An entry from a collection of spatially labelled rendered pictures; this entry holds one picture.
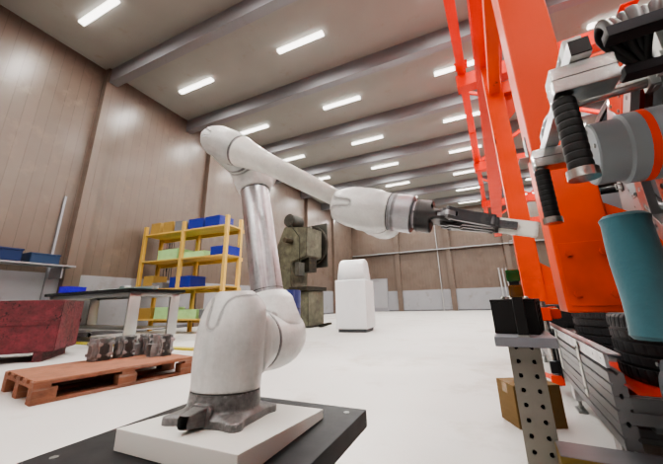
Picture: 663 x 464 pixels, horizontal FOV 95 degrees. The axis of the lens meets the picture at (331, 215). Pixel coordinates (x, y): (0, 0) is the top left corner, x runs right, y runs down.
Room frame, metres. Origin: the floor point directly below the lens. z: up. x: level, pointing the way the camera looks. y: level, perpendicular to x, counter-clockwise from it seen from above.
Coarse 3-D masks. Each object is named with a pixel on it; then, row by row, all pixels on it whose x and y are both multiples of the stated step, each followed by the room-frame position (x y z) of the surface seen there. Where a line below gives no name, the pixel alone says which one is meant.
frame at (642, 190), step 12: (624, 96) 0.66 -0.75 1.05; (636, 96) 0.63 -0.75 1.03; (648, 96) 0.64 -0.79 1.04; (660, 96) 0.62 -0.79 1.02; (624, 108) 0.68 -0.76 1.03; (636, 108) 0.65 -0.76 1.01; (660, 180) 0.71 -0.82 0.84; (636, 192) 0.75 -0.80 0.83; (648, 192) 0.71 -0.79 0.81; (660, 192) 0.73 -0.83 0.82; (648, 204) 0.71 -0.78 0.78; (660, 204) 0.71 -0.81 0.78; (660, 216) 0.70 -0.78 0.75; (660, 228) 0.70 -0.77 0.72
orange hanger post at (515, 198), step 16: (496, 96) 2.68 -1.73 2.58; (496, 112) 2.69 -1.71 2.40; (496, 128) 2.70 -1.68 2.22; (496, 144) 2.72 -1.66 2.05; (512, 144) 2.65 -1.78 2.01; (512, 160) 2.67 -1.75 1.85; (512, 176) 2.68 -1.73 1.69; (512, 192) 2.69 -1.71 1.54; (512, 208) 2.70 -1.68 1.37; (512, 240) 2.80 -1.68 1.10; (528, 240) 2.67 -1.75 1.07; (528, 256) 2.68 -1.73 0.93; (528, 272) 2.69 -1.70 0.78; (528, 288) 2.70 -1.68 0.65; (544, 288) 2.65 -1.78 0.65
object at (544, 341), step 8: (496, 336) 1.07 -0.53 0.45; (504, 336) 1.07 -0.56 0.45; (512, 336) 1.06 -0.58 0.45; (536, 336) 1.05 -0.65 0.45; (544, 336) 1.04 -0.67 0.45; (552, 336) 1.04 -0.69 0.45; (496, 344) 1.06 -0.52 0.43; (504, 344) 1.05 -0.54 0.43; (512, 344) 1.04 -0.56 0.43; (520, 344) 1.03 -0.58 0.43; (528, 344) 1.02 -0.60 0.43; (536, 344) 1.01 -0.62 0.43; (544, 344) 1.00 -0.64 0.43; (552, 344) 0.99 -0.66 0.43
